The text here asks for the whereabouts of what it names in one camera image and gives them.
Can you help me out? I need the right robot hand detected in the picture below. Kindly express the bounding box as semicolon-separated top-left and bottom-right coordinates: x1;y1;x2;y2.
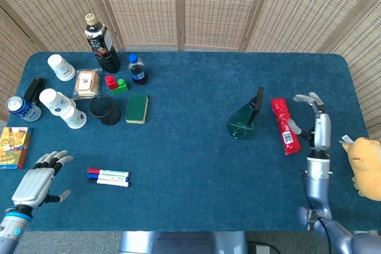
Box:
287;92;332;150

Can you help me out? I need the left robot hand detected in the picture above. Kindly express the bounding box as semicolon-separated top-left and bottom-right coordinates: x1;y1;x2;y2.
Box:
11;150;74;209

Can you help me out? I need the green spray bottle black nozzle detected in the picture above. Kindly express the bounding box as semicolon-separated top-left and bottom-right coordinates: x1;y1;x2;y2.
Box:
226;86;265;141

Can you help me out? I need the large dark tea bottle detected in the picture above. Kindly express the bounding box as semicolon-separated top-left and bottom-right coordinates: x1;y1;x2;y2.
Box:
84;13;121;74

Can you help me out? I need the small cola bottle blue cap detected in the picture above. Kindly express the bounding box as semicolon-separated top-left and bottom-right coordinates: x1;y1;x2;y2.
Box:
127;54;149;86

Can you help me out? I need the red snack package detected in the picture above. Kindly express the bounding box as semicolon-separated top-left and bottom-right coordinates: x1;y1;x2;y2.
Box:
270;97;302;156

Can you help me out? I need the yellow printed box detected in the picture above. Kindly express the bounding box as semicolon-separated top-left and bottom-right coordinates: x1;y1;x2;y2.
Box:
0;127;33;170

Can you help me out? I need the yellow plush toy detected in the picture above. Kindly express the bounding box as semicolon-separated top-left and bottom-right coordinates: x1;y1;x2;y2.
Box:
340;134;381;202

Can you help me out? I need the blue drink can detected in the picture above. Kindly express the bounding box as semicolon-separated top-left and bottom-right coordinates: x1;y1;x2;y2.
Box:
6;96;42;123

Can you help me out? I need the red whiteboard marker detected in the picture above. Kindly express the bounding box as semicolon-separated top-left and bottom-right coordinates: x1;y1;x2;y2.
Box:
87;168;130;177

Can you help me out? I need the white printed paper cup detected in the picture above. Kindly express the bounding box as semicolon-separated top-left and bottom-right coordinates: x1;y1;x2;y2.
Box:
59;105;88;130
39;88;77;117

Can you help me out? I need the blue whiteboard marker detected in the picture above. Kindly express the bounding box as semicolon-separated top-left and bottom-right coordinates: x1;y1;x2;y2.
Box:
87;173;130;182

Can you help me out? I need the black whiteboard marker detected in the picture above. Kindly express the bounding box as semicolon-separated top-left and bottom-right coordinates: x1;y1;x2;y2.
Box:
88;178;131;188

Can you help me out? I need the black stapler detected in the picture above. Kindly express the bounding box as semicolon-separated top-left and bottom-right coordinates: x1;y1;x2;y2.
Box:
23;77;48;106

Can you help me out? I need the black mesh pen holder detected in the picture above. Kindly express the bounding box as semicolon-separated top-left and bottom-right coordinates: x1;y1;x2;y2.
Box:
89;94;122;126

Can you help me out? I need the wrapped sandwich bread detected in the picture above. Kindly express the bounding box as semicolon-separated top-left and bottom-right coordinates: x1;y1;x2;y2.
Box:
71;68;103;101

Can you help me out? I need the white paper cup blue logo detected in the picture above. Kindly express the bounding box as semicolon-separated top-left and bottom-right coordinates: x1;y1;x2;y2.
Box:
47;54;76;82

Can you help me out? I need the green yellow sponge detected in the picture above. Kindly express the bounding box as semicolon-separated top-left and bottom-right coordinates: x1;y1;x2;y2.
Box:
124;93;149;125

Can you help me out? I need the red toy block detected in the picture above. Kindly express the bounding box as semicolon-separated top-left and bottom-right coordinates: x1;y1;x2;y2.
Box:
105;75;118;90

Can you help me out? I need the green toy block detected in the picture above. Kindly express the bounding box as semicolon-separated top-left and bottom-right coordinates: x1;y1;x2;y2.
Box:
111;79;129;95

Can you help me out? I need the grey floor box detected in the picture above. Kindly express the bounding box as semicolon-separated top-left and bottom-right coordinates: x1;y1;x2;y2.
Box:
248;242;280;254

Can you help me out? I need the blue tablecloth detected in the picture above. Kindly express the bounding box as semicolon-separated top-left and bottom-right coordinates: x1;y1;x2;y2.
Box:
6;51;370;233

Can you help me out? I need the grey robot torso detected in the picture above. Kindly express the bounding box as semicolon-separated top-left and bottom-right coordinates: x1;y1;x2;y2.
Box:
118;231;248;254

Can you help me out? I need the wicker folding screen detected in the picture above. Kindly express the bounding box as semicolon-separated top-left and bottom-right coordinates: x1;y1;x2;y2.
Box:
0;0;381;136

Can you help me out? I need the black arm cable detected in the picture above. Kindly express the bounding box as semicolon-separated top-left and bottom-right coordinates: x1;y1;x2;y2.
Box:
315;217;336;254

